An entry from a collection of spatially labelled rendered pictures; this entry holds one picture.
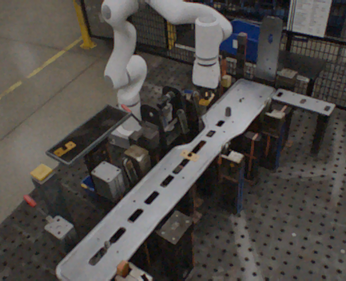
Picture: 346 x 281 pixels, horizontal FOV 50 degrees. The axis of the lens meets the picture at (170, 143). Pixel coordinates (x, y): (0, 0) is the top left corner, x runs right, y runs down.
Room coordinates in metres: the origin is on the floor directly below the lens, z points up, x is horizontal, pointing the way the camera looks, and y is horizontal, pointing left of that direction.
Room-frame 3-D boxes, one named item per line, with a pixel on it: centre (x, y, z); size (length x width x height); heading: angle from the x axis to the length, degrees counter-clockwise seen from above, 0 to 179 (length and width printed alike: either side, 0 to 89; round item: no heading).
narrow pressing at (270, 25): (1.70, -0.55, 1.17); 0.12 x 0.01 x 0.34; 51
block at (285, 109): (1.45, -0.57, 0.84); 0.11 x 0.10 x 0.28; 51
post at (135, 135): (1.21, 0.15, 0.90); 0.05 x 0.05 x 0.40; 51
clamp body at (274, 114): (1.33, -0.50, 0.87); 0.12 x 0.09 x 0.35; 51
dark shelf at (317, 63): (1.97, -0.50, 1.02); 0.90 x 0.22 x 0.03; 51
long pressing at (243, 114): (1.13, -0.07, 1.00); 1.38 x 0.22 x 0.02; 141
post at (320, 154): (1.38, -0.77, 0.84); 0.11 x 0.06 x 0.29; 51
